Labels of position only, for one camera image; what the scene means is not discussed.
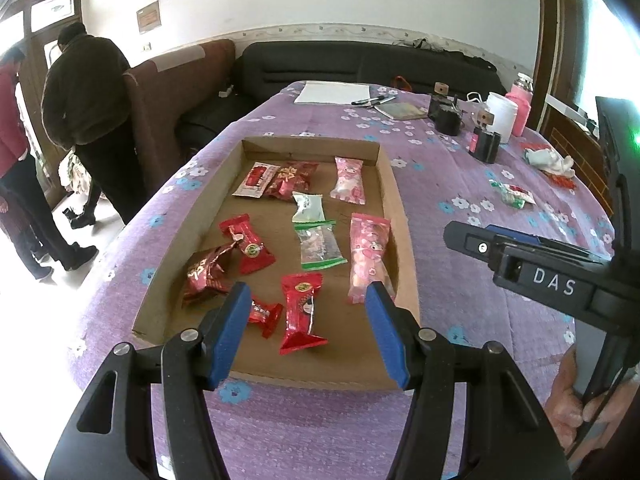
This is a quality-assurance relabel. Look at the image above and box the green white candy packet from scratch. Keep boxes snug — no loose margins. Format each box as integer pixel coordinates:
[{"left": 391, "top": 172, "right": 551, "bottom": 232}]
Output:
[{"left": 489, "top": 180, "right": 525, "bottom": 209}]

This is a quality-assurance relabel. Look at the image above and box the white red snack packet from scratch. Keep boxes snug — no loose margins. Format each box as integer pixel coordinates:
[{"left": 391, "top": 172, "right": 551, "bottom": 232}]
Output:
[{"left": 232, "top": 162, "right": 280, "bottom": 200}]

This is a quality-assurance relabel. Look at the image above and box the black pen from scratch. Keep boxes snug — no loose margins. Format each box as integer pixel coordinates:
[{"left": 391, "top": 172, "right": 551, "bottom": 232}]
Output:
[{"left": 350, "top": 96, "right": 396, "bottom": 107}]

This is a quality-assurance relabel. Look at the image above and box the red beaded ornament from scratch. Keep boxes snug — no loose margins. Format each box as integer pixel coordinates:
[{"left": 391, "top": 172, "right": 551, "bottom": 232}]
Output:
[{"left": 522, "top": 142, "right": 576, "bottom": 190}]

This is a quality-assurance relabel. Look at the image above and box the white paper sheet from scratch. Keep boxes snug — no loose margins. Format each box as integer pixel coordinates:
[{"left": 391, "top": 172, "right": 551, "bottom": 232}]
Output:
[{"left": 294, "top": 80, "right": 371, "bottom": 105}]

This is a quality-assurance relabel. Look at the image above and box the clear green-edged snack packet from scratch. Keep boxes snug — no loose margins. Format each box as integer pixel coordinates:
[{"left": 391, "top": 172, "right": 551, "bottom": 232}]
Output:
[{"left": 294, "top": 220, "right": 347, "bottom": 271}]

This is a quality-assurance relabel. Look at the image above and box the dark red foil snack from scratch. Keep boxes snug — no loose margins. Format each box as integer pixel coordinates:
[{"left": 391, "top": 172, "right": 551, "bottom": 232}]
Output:
[{"left": 264, "top": 162, "right": 319, "bottom": 202}]

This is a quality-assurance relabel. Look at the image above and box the pink snack packet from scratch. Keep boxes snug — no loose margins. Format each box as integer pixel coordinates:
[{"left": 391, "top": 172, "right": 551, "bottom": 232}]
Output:
[{"left": 347, "top": 214, "right": 395, "bottom": 304}]

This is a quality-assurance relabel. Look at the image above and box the olive notebook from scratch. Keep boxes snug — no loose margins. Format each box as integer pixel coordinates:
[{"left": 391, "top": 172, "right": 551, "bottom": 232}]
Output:
[{"left": 374, "top": 102, "right": 427, "bottom": 120}]

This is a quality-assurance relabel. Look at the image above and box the small red candy packet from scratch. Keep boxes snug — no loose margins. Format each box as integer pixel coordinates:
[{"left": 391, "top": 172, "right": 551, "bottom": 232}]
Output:
[{"left": 247, "top": 296, "right": 284, "bottom": 339}]

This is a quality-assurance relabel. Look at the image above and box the small wall plaque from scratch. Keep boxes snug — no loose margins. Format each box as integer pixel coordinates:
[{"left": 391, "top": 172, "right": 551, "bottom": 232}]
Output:
[{"left": 136, "top": 1, "right": 162, "bottom": 34}]

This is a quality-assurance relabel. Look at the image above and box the white crumpled cloth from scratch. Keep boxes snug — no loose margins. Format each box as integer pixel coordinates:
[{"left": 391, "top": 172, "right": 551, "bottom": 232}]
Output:
[{"left": 524, "top": 148, "right": 575, "bottom": 179}]

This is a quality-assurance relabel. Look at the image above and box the red cartoon snack packet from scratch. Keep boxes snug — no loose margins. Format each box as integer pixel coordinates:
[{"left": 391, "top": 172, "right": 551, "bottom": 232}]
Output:
[{"left": 279, "top": 272, "right": 329, "bottom": 356}]

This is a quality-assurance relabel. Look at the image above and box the dark red foil snack bag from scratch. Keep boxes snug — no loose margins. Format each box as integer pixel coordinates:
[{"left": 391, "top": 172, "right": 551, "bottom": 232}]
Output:
[{"left": 182, "top": 242, "right": 236, "bottom": 304}]

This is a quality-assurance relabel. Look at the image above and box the wooden door frame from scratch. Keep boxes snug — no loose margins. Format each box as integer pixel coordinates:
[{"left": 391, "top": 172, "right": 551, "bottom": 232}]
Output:
[{"left": 527, "top": 0, "right": 613, "bottom": 214}]

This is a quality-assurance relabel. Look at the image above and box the black sofa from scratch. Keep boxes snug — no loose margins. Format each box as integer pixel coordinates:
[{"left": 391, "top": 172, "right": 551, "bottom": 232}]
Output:
[{"left": 175, "top": 41, "right": 506, "bottom": 156}]

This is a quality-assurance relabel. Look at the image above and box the bare right hand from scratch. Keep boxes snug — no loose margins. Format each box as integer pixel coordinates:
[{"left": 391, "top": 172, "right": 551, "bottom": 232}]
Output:
[{"left": 544, "top": 346, "right": 639, "bottom": 464}]

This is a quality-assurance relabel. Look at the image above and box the purple floral tablecloth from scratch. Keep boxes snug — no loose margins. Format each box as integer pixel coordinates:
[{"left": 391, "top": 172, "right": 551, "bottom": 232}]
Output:
[{"left": 72, "top": 84, "right": 614, "bottom": 479}]

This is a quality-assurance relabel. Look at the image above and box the cardboard tray box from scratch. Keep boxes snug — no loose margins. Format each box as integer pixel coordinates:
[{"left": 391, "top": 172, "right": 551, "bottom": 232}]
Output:
[{"left": 132, "top": 136, "right": 420, "bottom": 391}]

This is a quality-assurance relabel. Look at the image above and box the pink sleeved water bottle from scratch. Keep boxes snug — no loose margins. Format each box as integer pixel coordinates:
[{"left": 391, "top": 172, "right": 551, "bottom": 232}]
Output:
[{"left": 506, "top": 73, "right": 534, "bottom": 136}]

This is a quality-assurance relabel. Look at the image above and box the person in red top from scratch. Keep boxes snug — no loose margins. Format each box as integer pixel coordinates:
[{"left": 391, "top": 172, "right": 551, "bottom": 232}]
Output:
[{"left": 0, "top": 47, "right": 98, "bottom": 272}]

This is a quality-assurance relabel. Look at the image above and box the black jar wooden lid front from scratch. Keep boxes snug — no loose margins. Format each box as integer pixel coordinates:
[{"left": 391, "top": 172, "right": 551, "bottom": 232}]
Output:
[{"left": 468, "top": 110, "right": 501, "bottom": 164}]

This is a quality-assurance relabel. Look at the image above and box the red round-logo candy packet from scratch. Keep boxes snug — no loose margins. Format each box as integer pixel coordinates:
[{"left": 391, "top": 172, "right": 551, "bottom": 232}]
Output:
[{"left": 219, "top": 214, "right": 276, "bottom": 275}]

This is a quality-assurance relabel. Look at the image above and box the person in black jacket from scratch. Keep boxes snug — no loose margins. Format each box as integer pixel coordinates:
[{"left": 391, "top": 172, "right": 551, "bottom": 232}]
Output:
[{"left": 41, "top": 22, "right": 148, "bottom": 223}]

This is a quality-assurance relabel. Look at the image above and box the brown sofa chair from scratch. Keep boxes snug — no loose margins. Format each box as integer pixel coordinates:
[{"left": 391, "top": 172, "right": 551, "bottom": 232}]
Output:
[{"left": 124, "top": 39, "right": 235, "bottom": 195}]

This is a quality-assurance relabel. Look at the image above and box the black jar wooden lid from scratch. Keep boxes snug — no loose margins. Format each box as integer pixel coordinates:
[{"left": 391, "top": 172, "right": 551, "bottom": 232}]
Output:
[
  {"left": 468, "top": 110, "right": 501, "bottom": 164},
  {"left": 427, "top": 82, "right": 462, "bottom": 136}
]

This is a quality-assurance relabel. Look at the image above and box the white plastic canister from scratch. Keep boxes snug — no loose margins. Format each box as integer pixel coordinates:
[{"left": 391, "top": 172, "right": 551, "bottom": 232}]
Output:
[{"left": 485, "top": 92, "right": 518, "bottom": 144}]

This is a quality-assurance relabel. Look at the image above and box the pale green wafer packet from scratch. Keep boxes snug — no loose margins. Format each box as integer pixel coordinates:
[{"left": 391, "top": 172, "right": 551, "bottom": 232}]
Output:
[{"left": 292, "top": 192, "right": 326, "bottom": 223}]

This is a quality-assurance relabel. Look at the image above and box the tall pink My Melody snack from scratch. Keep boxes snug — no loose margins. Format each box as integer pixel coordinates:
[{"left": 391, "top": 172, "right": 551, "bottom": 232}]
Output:
[{"left": 330, "top": 157, "right": 366, "bottom": 205}]

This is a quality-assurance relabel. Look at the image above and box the black jar wooden lid rear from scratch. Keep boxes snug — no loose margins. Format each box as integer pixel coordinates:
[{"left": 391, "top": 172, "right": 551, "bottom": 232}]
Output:
[{"left": 427, "top": 82, "right": 462, "bottom": 136}]

